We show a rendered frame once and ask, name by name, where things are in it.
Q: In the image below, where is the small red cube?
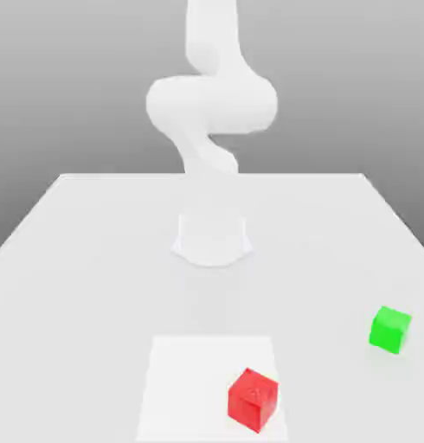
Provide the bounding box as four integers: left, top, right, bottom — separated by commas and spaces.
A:
227, 367, 279, 434

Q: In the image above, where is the small green cube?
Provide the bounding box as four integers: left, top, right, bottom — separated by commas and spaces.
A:
368, 305, 413, 356

